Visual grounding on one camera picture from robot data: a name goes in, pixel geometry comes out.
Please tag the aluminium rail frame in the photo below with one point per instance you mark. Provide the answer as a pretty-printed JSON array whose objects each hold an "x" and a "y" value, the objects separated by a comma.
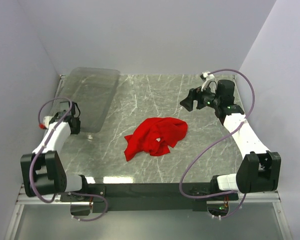
[{"x": 99, "y": 156}]

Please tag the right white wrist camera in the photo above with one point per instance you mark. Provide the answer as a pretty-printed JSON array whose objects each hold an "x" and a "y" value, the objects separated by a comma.
[{"x": 207, "y": 78}]

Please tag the red t shirt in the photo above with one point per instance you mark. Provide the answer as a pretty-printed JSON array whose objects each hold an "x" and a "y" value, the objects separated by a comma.
[{"x": 155, "y": 136}]

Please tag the clear plastic bin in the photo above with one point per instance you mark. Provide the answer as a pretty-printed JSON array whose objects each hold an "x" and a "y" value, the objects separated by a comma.
[{"x": 93, "y": 89}]

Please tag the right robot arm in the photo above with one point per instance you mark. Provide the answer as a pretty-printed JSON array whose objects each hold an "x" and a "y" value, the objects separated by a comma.
[{"x": 259, "y": 170}]

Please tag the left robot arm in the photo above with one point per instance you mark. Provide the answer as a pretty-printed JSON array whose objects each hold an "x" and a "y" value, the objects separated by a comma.
[{"x": 43, "y": 173}]

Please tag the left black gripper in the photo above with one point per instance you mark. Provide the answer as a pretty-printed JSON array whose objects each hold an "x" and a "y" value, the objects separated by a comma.
[{"x": 76, "y": 130}]

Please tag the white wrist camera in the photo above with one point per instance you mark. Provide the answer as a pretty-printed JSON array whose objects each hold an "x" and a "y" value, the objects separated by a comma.
[
  {"x": 207, "y": 78},
  {"x": 45, "y": 123}
]

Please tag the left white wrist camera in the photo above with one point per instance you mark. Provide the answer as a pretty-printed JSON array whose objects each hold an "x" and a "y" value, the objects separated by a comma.
[{"x": 45, "y": 123}]

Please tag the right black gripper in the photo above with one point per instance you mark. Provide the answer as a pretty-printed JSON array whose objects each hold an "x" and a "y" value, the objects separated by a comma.
[{"x": 188, "y": 102}]

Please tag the black base beam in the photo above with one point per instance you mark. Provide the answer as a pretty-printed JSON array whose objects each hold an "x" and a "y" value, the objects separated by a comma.
[{"x": 148, "y": 196}]

